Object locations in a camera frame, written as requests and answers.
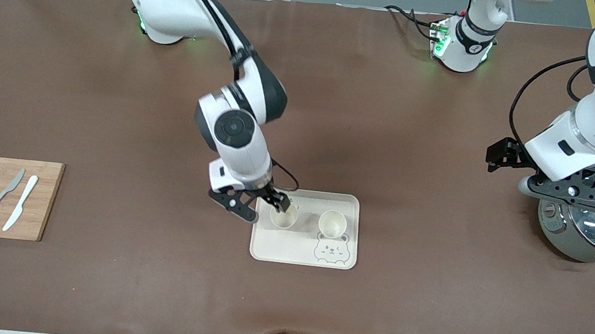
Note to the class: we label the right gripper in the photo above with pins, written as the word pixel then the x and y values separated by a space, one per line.
pixel 273 195

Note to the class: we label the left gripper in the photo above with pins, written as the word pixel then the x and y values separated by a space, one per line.
pixel 504 153

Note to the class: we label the white plastic cup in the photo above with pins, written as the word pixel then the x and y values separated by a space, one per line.
pixel 332 225
pixel 283 220

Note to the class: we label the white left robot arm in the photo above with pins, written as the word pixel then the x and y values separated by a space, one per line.
pixel 467 46

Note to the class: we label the cream bear print tray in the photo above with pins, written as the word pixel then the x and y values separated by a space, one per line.
pixel 289 246

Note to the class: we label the grey-green cooking pot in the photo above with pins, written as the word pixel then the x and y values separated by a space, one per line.
pixel 556 233

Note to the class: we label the brown table mat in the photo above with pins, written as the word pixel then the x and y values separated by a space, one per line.
pixel 115 114

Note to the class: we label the bamboo cutting board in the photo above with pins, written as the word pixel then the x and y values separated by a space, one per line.
pixel 46 190

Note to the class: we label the white plastic knife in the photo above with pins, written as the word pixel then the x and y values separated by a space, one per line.
pixel 28 191

